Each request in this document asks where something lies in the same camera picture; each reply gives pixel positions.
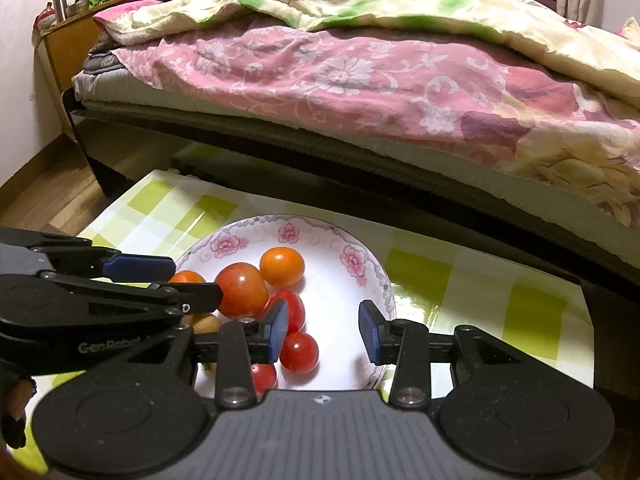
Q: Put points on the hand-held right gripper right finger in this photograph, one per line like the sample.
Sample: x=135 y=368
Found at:
x=367 y=334

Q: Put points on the orange tangerine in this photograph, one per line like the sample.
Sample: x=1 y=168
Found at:
x=187 y=277
x=282 y=267

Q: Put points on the white floral-rim plate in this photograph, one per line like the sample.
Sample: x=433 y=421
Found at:
x=325 y=240

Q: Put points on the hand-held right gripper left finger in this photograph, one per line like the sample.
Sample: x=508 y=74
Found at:
x=277 y=331

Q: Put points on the person's left hand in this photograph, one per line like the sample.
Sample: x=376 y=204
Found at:
x=17 y=397

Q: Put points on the wooden nightstand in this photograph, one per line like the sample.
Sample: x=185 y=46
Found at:
x=65 y=45

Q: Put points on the green checked tablecloth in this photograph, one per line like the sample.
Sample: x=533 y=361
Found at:
x=450 y=310

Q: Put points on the large red tomato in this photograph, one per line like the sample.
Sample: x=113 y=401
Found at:
x=296 y=310

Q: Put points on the large orange-red tomato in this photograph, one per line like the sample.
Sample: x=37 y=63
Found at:
x=240 y=287

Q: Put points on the grey folded cloth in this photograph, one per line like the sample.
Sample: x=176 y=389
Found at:
x=100 y=64

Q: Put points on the tall metal cup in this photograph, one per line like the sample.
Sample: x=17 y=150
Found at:
x=60 y=6

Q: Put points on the small red cherry tomato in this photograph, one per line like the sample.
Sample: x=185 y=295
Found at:
x=300 y=352
x=264 y=377

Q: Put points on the small metal cup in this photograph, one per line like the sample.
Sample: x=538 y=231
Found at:
x=79 y=7

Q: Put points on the bed with floral quilt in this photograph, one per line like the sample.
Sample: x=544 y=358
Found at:
x=350 y=75

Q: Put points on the grey mattress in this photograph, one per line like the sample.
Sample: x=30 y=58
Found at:
x=450 y=164

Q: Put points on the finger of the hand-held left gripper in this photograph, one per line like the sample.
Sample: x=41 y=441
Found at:
x=140 y=268
x=200 y=297

